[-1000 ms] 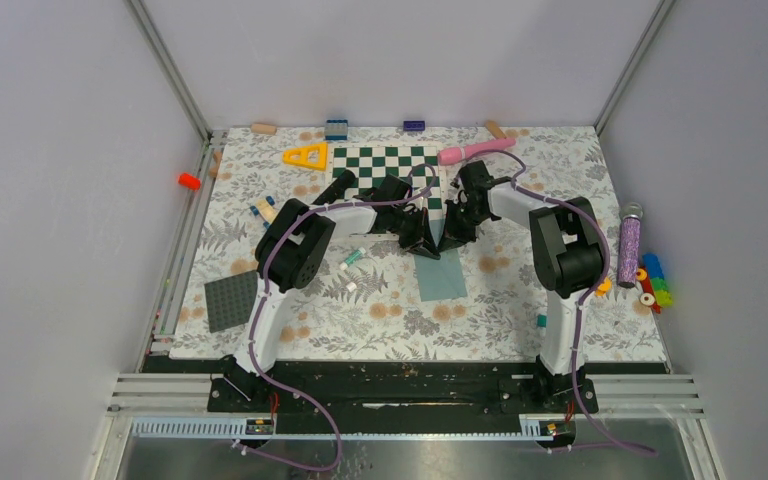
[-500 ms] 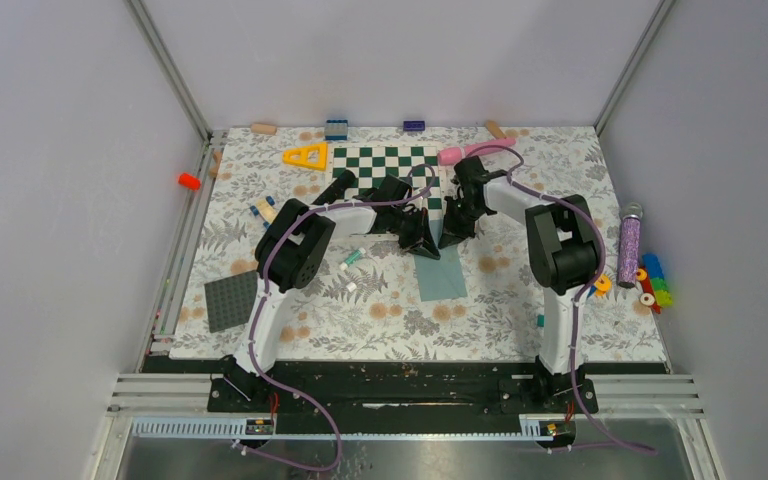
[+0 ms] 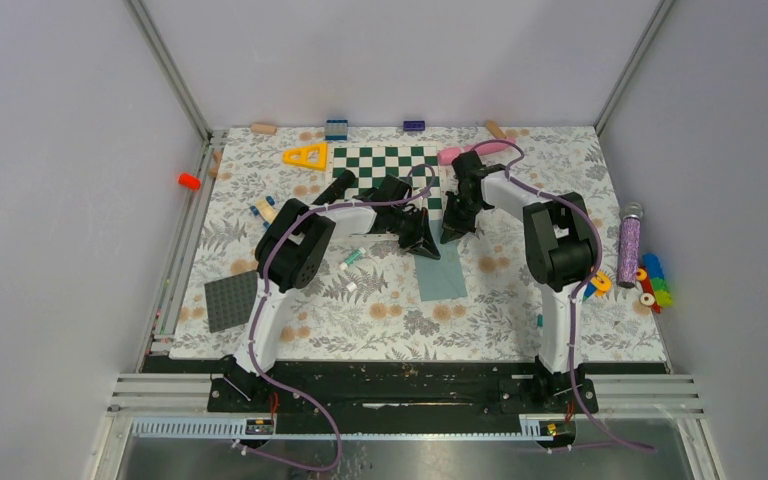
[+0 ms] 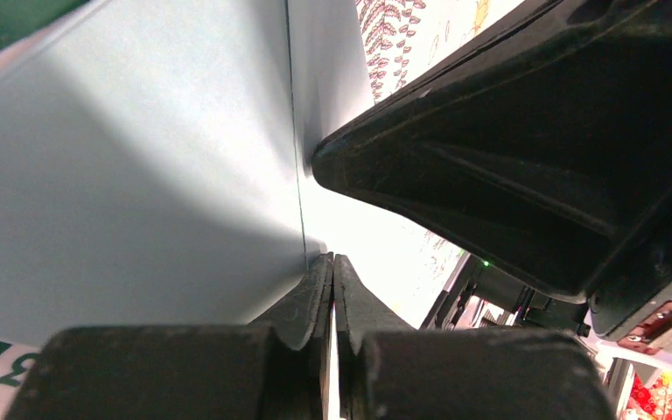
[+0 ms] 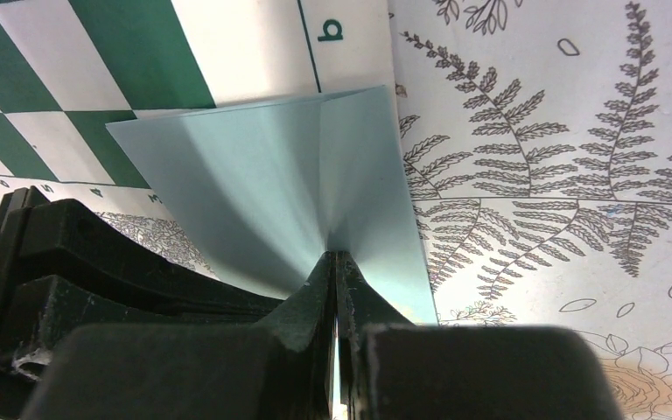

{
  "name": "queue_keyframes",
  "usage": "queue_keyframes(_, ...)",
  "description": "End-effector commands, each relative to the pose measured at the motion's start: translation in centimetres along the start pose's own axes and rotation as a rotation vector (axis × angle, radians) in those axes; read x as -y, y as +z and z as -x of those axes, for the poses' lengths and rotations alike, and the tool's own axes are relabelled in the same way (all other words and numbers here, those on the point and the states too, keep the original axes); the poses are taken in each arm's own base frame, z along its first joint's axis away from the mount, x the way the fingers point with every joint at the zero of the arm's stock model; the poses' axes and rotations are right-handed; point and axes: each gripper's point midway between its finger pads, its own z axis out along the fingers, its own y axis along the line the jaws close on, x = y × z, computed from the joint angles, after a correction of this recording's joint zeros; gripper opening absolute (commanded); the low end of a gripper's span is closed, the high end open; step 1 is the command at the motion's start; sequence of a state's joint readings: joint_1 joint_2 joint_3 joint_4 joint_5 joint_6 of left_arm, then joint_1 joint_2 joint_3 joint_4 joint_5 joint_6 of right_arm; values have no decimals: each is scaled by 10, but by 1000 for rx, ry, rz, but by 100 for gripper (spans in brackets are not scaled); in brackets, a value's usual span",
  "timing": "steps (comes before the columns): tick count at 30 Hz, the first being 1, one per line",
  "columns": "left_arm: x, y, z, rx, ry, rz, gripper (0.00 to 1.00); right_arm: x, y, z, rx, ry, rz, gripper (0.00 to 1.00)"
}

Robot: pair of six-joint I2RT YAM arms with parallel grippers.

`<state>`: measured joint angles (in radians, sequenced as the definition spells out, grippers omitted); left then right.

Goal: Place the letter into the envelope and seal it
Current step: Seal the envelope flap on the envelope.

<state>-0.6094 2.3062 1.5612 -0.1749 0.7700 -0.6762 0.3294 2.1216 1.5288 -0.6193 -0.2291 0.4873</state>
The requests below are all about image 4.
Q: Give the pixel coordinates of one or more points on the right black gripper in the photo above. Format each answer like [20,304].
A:
[645,272]

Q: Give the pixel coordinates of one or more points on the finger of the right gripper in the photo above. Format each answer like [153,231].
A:
[544,145]

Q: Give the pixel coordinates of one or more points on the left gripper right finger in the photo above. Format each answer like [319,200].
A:
[390,370]

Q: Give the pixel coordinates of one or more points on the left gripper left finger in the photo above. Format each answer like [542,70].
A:
[275,367]

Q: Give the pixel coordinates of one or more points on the grey-blue envelope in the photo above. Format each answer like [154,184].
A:
[154,156]

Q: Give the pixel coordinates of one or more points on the floral patterned table mat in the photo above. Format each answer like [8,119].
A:
[403,264]

